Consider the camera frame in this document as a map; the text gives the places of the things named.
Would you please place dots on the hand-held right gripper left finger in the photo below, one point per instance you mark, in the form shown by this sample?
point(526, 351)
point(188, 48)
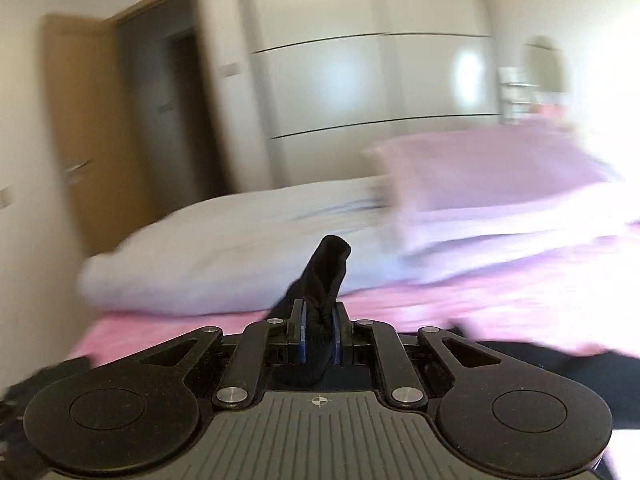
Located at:
point(300, 332)

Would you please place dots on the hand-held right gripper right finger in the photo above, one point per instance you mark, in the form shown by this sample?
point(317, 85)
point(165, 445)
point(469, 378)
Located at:
point(337, 332)

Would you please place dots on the black garment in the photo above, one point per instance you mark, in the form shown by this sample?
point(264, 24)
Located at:
point(322, 280)

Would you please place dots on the pink floral blanket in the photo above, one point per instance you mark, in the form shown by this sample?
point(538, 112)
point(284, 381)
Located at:
point(200, 322)

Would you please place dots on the rolled white striped quilt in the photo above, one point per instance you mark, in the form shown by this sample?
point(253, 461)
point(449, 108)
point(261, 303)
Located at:
point(225, 250)

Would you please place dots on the folded pink blanket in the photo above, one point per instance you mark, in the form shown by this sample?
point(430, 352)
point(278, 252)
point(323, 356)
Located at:
point(490, 195)

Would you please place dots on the white wardrobe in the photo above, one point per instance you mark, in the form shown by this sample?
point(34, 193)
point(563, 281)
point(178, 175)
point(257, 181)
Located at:
point(370, 60)

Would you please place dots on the wooden door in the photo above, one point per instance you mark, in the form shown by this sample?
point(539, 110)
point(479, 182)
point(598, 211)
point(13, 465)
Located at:
point(95, 125)

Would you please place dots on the white rack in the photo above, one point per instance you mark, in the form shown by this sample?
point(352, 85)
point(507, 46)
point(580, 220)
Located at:
point(515, 95)

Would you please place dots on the wall control panel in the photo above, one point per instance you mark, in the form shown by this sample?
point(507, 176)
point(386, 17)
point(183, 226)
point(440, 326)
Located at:
point(230, 70)

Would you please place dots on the beige wall switch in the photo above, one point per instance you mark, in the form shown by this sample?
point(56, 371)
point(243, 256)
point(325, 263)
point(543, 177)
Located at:
point(4, 197)

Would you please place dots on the oval wall mirror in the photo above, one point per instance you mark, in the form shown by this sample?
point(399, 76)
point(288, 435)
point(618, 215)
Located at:
point(545, 65)

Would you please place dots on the wooden door frame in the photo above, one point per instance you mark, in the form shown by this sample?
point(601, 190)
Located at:
point(150, 5)

